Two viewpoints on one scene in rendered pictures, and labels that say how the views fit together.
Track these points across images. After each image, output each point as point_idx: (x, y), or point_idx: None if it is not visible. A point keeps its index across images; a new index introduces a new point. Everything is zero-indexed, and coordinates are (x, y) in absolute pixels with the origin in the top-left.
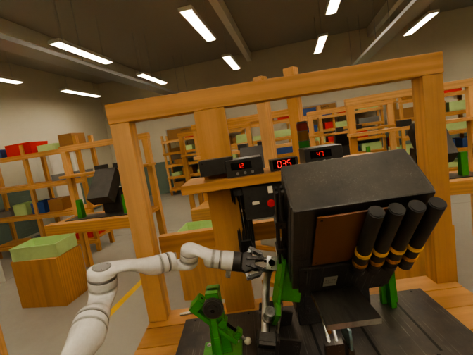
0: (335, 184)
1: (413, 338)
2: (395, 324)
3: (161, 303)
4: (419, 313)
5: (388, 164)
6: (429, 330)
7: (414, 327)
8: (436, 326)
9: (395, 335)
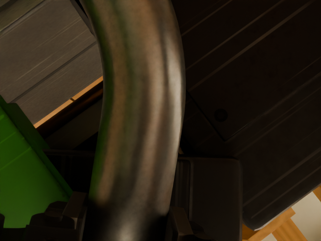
0: None
1: (11, 85)
2: (52, 49)
3: None
4: (94, 57)
5: None
6: (43, 86)
7: (49, 71)
8: (58, 85)
9: (11, 66)
